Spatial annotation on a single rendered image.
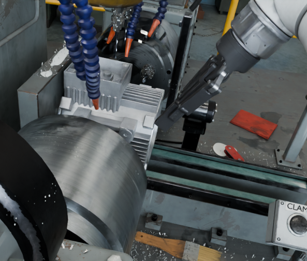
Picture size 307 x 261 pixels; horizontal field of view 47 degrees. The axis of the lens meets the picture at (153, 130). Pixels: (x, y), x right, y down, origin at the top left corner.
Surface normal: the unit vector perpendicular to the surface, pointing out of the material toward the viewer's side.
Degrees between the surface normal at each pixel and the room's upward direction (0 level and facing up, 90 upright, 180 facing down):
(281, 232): 36
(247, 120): 2
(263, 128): 1
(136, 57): 90
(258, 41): 90
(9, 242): 67
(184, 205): 90
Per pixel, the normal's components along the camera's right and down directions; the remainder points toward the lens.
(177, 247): 0.15, -0.80
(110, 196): 0.77, -0.44
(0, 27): 0.98, 0.21
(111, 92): -0.18, 0.55
